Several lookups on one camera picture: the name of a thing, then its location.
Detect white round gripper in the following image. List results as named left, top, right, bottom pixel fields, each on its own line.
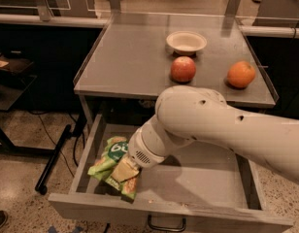
left=111, top=128, right=165, bottom=183

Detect green rice chip bag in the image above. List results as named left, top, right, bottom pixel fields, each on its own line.
left=87, top=136, right=139, bottom=200

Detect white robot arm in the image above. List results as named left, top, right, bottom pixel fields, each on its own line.
left=112, top=85, right=299, bottom=183

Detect grey open top drawer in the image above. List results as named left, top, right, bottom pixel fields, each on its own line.
left=49, top=116, right=293, bottom=233

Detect black cart leg with wheel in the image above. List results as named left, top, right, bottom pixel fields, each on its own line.
left=35, top=124, right=71, bottom=195

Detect red apple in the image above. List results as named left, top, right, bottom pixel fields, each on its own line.
left=170, top=56, right=196, bottom=83

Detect white paper bowl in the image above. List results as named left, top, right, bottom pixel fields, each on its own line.
left=166, top=31, right=207, bottom=56

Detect dark side table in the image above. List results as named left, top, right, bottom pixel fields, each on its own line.
left=0, top=50, right=56, bottom=156

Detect orange fruit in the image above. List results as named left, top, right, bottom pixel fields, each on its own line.
left=227, top=61, right=255, bottom=88

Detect black floor cable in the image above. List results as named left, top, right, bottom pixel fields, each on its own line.
left=27, top=110, right=87, bottom=178

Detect black metal drawer handle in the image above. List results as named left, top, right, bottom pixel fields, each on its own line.
left=147, top=215, right=186, bottom=233

